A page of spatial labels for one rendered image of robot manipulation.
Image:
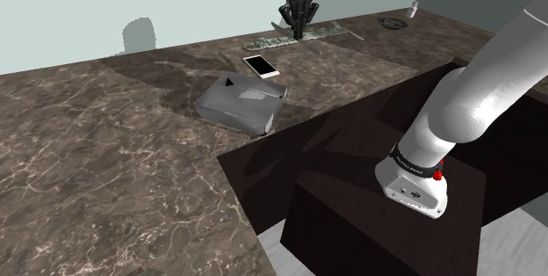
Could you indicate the dark robot stand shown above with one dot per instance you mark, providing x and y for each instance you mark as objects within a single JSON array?
[{"x": 385, "y": 232}]

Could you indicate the grey flat box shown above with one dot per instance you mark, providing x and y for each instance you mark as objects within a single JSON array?
[{"x": 239, "y": 103}]

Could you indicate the silver knife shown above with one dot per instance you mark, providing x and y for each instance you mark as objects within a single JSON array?
[{"x": 349, "y": 31}]

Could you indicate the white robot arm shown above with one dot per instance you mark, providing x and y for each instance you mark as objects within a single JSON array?
[{"x": 471, "y": 95}]

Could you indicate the white smartphone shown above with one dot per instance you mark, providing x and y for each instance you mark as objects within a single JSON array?
[{"x": 261, "y": 66}]

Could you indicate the small white bottle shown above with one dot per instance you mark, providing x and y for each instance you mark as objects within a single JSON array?
[{"x": 413, "y": 9}]

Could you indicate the dark round disc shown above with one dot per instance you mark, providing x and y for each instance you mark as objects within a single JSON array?
[{"x": 392, "y": 23}]

